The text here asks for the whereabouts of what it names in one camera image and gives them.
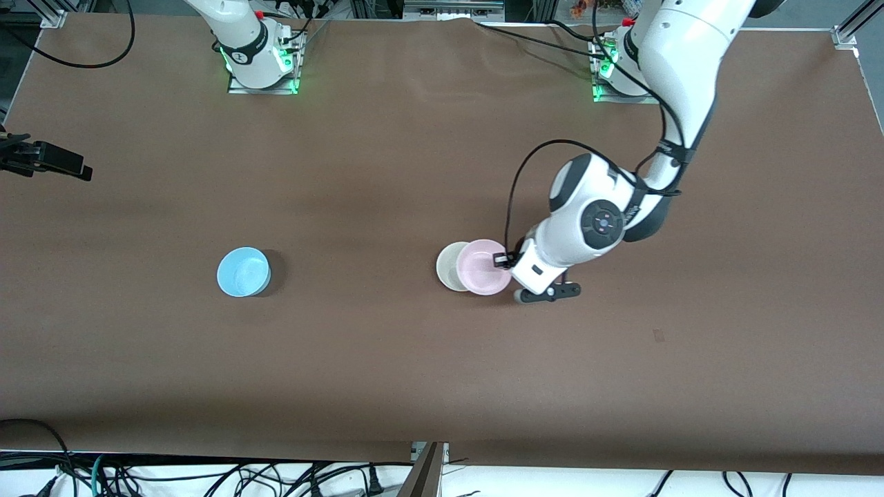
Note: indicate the blue bowl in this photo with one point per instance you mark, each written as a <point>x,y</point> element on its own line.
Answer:
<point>242,273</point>

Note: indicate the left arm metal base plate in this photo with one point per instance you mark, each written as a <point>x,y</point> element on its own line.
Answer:
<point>625,99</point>

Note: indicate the brown table cover sheet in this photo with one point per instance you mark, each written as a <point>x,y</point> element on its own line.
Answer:
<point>414,172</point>

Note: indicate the black power plug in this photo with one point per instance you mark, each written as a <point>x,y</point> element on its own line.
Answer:
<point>373,482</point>

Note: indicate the aluminium frame post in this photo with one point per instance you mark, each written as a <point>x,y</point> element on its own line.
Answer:
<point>54,15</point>
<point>848,33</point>

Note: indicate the white bowl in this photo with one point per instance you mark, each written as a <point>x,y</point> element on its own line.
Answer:
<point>447,266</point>

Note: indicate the grey table leg beam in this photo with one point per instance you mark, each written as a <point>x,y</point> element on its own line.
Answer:
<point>425,476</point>

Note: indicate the black camera clamp mount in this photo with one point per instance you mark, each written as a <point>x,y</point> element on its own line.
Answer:
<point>48,157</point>

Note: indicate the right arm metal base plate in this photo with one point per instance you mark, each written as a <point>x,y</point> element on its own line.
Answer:
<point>262,90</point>

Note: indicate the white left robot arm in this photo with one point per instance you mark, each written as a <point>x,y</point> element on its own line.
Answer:
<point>690,55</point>

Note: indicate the white cup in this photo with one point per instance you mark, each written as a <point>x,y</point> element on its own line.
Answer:
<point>480,269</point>

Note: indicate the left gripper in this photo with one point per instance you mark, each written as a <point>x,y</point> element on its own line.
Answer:
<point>503,260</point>

